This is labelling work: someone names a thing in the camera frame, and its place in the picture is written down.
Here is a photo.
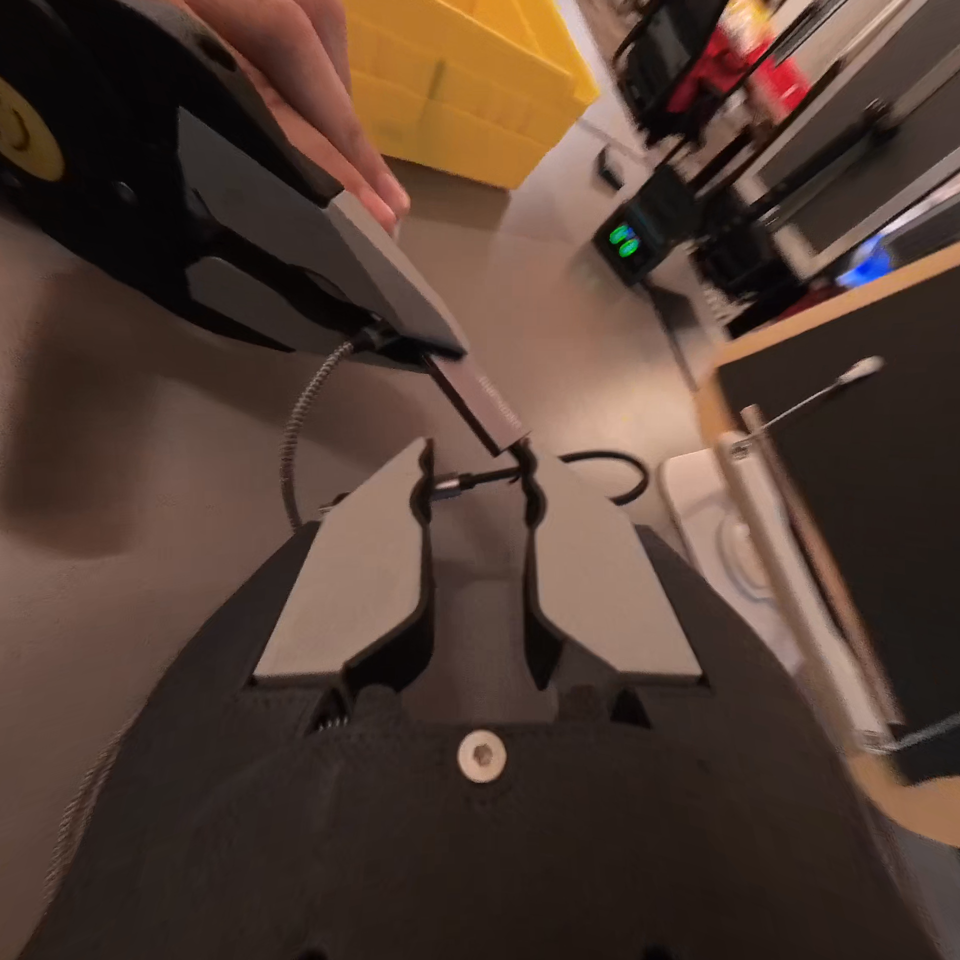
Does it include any red object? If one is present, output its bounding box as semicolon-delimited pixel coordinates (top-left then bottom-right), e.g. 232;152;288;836
666;0;813;130

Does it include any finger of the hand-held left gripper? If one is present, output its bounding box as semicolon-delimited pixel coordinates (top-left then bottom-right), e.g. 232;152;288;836
183;255;425;374
176;105;471;360

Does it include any yellow plastic bin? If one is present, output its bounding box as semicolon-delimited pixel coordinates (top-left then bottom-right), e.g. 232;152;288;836
341;0;601;190

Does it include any thin grey cable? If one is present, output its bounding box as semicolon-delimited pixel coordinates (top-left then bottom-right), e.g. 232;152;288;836
41;330;387;910

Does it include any person's left hand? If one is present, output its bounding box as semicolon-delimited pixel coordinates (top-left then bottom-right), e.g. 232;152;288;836
178;0;412;241

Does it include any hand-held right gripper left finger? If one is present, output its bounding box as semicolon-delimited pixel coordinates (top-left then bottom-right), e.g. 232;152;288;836
253;438;438;690

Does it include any black smartwatch green display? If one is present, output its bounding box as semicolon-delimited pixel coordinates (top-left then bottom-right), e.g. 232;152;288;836
592;166;700;286

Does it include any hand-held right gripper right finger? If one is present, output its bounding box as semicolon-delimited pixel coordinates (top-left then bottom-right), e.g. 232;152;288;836
517;438;706;693

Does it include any short black hub cable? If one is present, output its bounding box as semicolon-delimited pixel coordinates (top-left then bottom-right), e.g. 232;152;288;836
429;447;651;508

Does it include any grey usb hub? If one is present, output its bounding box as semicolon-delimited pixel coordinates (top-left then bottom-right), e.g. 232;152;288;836
418;351;534;460

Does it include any metal page holder wire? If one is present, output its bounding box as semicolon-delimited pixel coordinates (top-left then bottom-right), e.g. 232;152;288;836
729;356;888;460
861;711;960;757

